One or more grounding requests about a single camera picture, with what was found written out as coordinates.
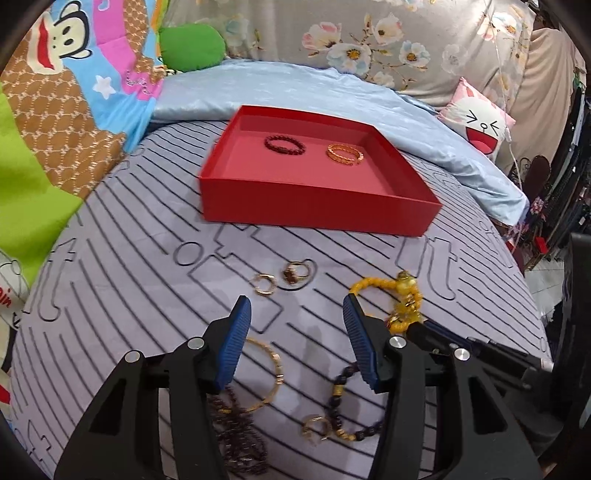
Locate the dark red bead bracelet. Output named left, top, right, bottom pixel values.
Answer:
left=263, top=134, right=306, bottom=155

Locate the pink rabbit cushion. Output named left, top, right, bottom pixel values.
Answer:
left=436, top=78, right=517, bottom=162

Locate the beige cloth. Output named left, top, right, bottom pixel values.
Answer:
left=505, top=25, right=585, bottom=162

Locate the white printed cloth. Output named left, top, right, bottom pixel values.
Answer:
left=0, top=249, right=33, bottom=374

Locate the white cable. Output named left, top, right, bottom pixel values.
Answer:
left=480, top=0, right=525, bottom=195

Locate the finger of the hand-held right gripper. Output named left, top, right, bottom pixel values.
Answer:
left=405, top=323, right=462, bottom=355
left=421, top=320, right=554, bottom=374

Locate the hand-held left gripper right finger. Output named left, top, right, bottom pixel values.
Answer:
left=342, top=293, right=543, bottom=480

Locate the grey floral quilt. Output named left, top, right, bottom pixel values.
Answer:
left=164, top=0, right=536, bottom=109

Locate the dark wooden furniture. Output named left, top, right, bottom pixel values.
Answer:
left=510, top=157, right=552, bottom=273

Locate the cartoon monkey blanket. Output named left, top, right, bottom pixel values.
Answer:
left=0, top=0, right=171, bottom=287

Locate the thin gold bangle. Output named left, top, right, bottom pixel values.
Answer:
left=231, top=338, right=284, bottom=412

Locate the dark bracelet with gold beads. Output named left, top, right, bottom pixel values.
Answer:
left=325, top=362, right=386, bottom=441

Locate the red cardboard box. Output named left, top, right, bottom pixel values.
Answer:
left=198, top=105, right=441, bottom=238

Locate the yellow charm bracelet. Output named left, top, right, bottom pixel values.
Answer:
left=387, top=271, right=424, bottom=335

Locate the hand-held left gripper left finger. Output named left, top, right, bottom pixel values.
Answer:
left=53, top=295, right=252, bottom=480

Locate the green pillow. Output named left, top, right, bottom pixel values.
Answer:
left=157, top=24, right=227, bottom=73

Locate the light blue blanket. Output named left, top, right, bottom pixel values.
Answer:
left=150, top=58, right=529, bottom=227

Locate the wide gold bracelet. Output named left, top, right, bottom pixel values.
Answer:
left=325, top=144, right=365, bottom=164

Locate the dark bead necklace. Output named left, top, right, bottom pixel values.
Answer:
left=205, top=385, right=271, bottom=476

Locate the gold ring with brown stone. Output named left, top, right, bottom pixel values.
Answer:
left=283, top=261, right=311, bottom=284

